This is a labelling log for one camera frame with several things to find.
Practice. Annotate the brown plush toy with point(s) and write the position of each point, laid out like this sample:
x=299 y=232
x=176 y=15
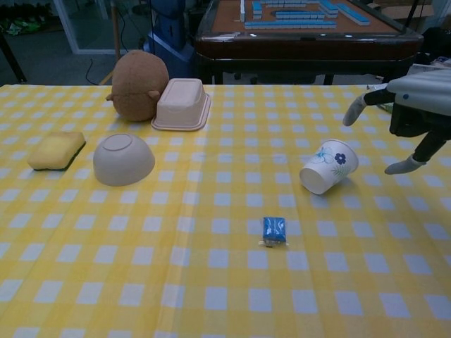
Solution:
x=139 y=84

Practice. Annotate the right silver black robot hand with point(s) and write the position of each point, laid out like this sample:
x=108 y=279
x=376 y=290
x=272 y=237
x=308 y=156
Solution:
x=423 y=95

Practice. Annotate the beige rectangular food container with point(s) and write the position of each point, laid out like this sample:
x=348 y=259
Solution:
x=179 y=105

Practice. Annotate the small blue wrapped packet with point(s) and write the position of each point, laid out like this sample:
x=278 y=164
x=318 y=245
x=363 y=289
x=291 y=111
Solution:
x=274 y=230

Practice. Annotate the beige upturned bowl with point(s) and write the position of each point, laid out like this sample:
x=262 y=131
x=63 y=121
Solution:
x=121 y=162

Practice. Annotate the wooden pole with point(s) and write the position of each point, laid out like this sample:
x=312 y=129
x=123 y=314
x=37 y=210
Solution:
x=116 y=31

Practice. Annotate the yellow sponge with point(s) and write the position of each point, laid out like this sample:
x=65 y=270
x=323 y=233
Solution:
x=54 y=151

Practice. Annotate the mahjong tile row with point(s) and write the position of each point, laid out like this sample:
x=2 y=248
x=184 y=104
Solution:
x=349 y=12
x=290 y=25
x=282 y=4
x=299 y=14

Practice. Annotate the white floral paper cup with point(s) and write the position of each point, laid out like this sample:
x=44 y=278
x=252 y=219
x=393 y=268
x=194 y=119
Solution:
x=327 y=169

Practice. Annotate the yellow white checkered tablecloth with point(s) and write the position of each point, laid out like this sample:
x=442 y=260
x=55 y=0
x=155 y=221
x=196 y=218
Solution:
x=176 y=246

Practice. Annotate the dark wooden mahjong table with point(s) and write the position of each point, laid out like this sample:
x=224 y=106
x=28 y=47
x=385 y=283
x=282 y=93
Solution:
x=299 y=45

